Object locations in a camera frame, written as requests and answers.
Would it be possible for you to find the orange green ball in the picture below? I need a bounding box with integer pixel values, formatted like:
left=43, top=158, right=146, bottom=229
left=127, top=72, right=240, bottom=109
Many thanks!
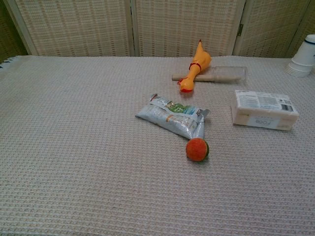
left=186, top=138, right=210, bottom=162

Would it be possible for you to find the beige woven tablecloth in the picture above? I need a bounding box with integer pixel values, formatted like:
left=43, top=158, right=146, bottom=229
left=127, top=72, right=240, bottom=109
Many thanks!
left=0, top=55, right=315, bottom=236

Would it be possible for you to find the woven folding screen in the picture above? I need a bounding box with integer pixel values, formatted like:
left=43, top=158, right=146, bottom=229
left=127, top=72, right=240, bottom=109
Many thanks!
left=0, top=0, right=315, bottom=59

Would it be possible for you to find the silver snack bag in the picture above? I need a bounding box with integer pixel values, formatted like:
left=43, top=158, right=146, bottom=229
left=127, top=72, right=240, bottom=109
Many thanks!
left=134, top=93, right=211, bottom=142

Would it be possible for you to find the wooden rolling pin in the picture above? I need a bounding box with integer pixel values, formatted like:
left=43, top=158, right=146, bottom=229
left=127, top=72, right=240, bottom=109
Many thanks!
left=171, top=73, right=242, bottom=82

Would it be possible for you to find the yellow rubber chicken toy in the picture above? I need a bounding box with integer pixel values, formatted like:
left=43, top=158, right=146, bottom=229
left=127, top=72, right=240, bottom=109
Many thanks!
left=177, top=39, right=213, bottom=93

